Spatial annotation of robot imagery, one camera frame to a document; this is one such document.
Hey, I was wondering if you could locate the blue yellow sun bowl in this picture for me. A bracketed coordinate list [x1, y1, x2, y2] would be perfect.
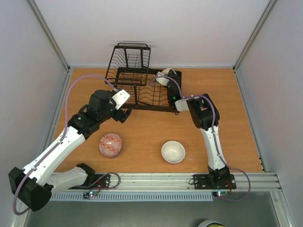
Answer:
[161, 68, 177, 78]

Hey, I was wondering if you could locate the red diamond pattern bowl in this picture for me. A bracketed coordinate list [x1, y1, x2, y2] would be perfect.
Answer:
[98, 133, 123, 158]

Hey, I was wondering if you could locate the black wire dish rack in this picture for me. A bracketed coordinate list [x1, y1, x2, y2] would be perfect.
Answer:
[106, 43, 178, 114]

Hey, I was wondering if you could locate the plain white bowl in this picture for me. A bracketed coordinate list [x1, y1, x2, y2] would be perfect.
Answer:
[161, 141, 186, 165]

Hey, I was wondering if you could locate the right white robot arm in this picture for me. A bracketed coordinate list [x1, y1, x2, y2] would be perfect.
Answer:
[166, 79, 230, 188]

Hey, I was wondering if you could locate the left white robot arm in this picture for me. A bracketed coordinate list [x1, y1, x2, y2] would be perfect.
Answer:
[9, 89, 132, 215]

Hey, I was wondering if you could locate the left small circuit board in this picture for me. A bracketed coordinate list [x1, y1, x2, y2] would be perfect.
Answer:
[83, 191, 98, 200]

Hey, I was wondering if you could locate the small circuit board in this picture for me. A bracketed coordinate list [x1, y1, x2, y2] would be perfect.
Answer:
[213, 191, 229, 197]
[83, 191, 98, 200]

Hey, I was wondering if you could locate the right small circuit board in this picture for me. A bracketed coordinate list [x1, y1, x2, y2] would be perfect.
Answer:
[213, 191, 229, 197]

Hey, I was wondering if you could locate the yellow white round object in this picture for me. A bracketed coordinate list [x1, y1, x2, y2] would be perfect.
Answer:
[198, 220, 225, 227]

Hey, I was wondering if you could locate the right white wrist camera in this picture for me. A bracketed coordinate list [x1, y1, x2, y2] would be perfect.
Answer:
[156, 72, 169, 86]

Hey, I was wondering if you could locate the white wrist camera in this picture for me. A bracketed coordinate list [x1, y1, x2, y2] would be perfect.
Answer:
[156, 72, 169, 86]
[112, 89, 130, 110]

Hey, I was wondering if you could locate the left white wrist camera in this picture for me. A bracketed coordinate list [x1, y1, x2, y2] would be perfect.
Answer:
[112, 89, 130, 110]

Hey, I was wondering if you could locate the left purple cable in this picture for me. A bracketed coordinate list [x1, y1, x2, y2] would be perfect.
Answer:
[12, 74, 119, 216]

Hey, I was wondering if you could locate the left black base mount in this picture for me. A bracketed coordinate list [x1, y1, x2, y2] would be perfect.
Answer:
[70, 174, 111, 190]

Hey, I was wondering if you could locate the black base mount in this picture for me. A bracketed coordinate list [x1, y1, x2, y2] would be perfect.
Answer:
[70, 174, 111, 190]
[193, 174, 237, 190]

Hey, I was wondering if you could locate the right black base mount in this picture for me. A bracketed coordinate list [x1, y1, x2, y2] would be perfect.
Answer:
[193, 174, 237, 190]

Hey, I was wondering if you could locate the aluminium frame rail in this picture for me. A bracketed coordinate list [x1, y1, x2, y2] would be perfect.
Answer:
[52, 172, 282, 192]

